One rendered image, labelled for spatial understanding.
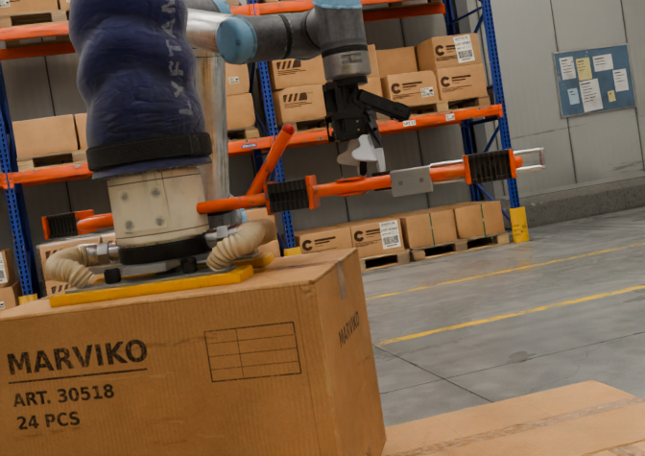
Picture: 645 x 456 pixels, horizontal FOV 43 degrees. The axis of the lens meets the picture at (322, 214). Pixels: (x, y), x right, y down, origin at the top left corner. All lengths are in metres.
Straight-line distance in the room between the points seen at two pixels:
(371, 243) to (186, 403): 7.86
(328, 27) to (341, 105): 0.15
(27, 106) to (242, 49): 8.49
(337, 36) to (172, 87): 0.33
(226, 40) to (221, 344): 0.62
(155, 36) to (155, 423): 0.65
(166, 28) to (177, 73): 0.08
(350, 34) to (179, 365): 0.68
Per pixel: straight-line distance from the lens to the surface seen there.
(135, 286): 1.43
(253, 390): 1.33
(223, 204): 1.48
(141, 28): 1.48
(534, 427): 1.76
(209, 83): 2.22
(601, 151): 12.05
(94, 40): 1.49
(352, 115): 1.57
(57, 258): 1.53
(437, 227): 9.45
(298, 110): 8.98
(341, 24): 1.59
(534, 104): 11.57
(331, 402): 1.31
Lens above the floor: 1.11
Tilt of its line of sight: 3 degrees down
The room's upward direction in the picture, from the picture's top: 9 degrees counter-clockwise
